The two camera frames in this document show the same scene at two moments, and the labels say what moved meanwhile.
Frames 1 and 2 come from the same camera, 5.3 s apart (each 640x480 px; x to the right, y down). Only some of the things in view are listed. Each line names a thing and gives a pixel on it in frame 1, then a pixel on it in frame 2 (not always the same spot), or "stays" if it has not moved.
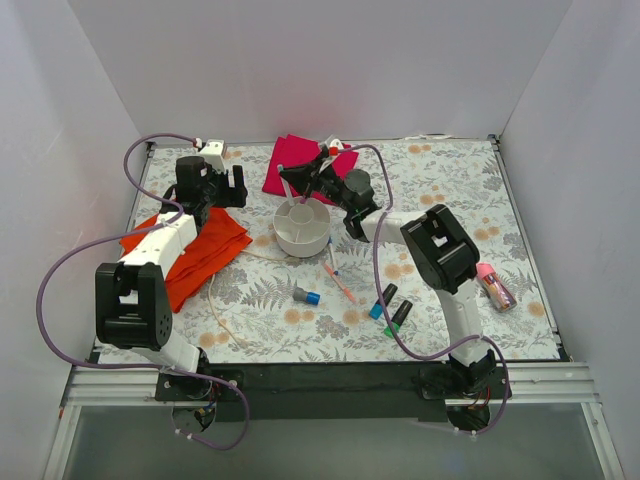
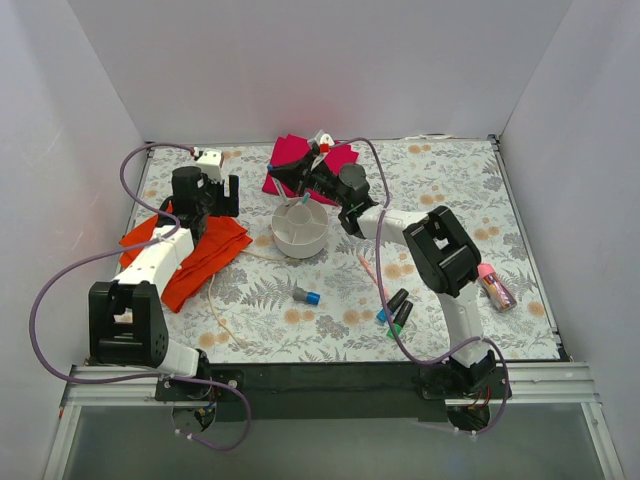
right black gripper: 320,176 stays
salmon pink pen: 342,287 -> 367,265
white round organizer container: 303,229 stays
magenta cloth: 292,150 stays
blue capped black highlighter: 388,294 -> 392,304
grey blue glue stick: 312,298 stays
